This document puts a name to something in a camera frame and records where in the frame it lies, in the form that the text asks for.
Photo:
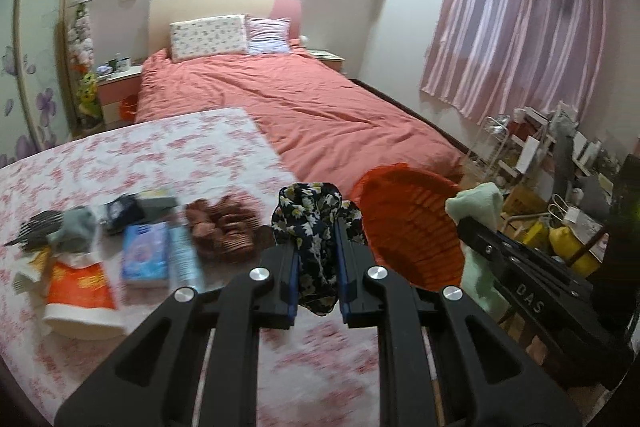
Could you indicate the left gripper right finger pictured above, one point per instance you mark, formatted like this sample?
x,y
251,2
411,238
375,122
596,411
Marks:
x,y
353,260

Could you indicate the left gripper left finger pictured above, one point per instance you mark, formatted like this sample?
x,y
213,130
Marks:
x,y
285,303

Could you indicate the black floral fabric scrunchie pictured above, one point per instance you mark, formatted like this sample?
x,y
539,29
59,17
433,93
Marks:
x,y
306,217

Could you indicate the brown woven fabric scrunchie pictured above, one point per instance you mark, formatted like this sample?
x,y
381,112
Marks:
x,y
224,231

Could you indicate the mint green fuzzy sock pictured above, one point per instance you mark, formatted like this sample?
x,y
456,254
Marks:
x,y
478,211

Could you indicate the orange plastic trash basket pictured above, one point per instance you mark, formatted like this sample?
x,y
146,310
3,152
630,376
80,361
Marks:
x,y
406,224

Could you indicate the yellow bag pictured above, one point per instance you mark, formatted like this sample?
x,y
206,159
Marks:
x,y
565,244

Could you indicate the blue tube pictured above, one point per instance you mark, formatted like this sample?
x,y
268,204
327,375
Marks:
x,y
184,266

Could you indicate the salmon pink bed duvet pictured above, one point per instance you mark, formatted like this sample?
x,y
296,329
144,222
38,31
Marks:
x,y
324,127

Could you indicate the light blue tissue pack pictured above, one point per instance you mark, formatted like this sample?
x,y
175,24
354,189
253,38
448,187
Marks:
x,y
145,256

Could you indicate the grey green small box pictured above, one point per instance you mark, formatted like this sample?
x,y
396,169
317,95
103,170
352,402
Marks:
x,y
156,203

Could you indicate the cluttered desk shelf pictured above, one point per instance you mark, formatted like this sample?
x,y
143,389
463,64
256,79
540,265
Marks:
x,y
562,179

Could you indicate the right nightstand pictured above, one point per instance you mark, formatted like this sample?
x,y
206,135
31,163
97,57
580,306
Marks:
x,y
333,61

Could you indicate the orange white paper cup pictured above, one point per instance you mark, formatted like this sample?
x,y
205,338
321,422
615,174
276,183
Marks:
x,y
80,302

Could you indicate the grey sock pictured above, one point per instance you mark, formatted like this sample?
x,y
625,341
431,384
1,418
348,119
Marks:
x,y
76,232

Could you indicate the small red bin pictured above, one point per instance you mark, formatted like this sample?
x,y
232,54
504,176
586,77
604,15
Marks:
x,y
128,109

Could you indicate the pink striped pillow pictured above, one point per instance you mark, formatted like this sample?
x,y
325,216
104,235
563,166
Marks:
x,y
268,35

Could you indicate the pink white left nightstand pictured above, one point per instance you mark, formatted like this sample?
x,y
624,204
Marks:
x,y
116,88

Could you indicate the floral white pillow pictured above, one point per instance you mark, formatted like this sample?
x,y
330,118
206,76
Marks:
x,y
208,36

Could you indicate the yellow green plush toy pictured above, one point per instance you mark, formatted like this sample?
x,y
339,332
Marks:
x,y
89,106

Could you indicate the pink striped curtain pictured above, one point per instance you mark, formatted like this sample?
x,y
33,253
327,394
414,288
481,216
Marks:
x,y
492,56

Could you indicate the flower decorated wardrobe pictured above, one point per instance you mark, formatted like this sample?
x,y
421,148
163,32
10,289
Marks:
x,y
36,105

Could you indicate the stuffed toy flower bouquet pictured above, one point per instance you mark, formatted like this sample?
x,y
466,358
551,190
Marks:
x,y
80,45

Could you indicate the white wire rack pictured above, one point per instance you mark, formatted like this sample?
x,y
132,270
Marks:
x,y
486,149

